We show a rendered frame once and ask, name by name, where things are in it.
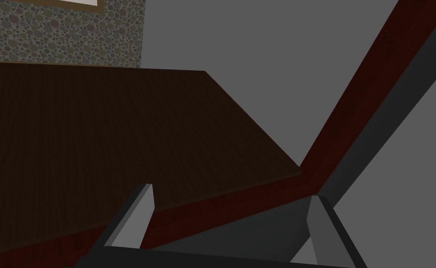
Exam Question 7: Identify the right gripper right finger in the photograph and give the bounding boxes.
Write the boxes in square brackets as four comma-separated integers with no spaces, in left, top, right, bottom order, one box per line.
[306,194,369,268]

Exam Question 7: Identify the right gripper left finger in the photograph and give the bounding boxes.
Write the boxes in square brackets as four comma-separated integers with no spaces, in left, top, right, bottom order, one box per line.
[103,183,155,250]

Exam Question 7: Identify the wood framed white picture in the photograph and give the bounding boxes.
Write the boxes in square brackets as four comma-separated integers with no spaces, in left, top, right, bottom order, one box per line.
[8,0,105,14]

